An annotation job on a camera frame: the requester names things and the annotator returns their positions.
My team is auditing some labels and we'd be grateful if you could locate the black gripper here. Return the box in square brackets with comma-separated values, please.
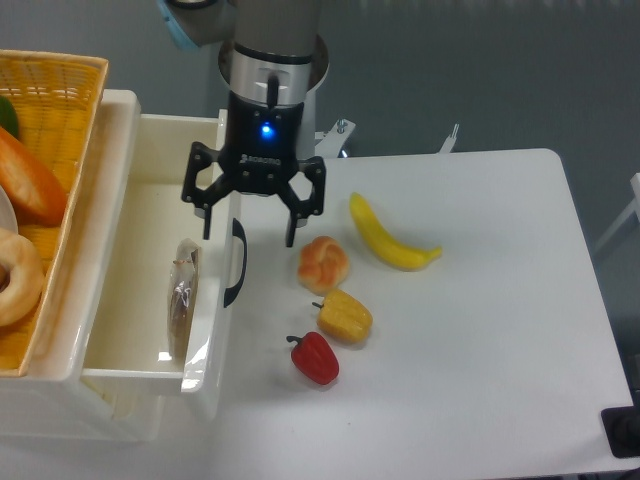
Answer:
[181, 93, 326, 248]

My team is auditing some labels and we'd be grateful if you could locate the toast slice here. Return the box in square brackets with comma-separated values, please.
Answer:
[167, 238, 201, 360]

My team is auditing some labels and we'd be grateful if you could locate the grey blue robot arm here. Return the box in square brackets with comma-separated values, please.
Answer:
[158, 1, 326, 246]

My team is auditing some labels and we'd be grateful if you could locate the round knotted bread roll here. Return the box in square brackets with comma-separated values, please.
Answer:
[297, 236, 350, 296]

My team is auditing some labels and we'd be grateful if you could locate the yellow bell pepper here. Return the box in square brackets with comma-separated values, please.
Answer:
[312, 289, 373, 344]

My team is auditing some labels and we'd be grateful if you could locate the yellow banana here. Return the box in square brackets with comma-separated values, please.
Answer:
[349, 192, 443, 271]

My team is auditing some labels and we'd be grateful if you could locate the white plastic drawer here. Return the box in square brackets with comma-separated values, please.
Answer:
[83, 111, 240, 421]

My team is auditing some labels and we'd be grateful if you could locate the red bell pepper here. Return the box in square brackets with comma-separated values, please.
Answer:
[286, 332, 340, 386]

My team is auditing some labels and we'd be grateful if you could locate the yellow wicker basket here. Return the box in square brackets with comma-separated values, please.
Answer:
[1, 49, 109, 378]

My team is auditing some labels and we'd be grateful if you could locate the orange baguette loaf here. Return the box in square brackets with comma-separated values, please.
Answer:
[1, 128, 67, 227]

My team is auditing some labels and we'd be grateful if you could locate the white drawer cabinet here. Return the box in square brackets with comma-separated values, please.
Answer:
[1, 90, 163, 441]

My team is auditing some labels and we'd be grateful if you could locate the beige bagel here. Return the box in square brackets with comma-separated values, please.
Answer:
[1, 229, 44, 326]

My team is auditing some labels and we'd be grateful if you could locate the white plate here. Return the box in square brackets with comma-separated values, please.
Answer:
[0, 188, 18, 233]

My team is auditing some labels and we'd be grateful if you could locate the green vegetable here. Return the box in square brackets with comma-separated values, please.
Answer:
[0, 96, 20, 140]

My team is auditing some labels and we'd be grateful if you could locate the black device at edge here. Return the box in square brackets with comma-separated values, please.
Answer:
[601, 406, 639, 459]

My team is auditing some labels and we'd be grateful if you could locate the white table frame bracket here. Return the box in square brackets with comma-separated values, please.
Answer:
[314, 118, 356, 159]

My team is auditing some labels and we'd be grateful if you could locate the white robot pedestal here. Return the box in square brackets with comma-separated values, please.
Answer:
[218, 35, 329, 158]

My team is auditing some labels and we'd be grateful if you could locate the black drawer handle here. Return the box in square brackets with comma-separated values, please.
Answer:
[223, 218, 248, 308]

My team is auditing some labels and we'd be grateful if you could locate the white chair frame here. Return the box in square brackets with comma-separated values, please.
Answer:
[593, 173, 639, 259]

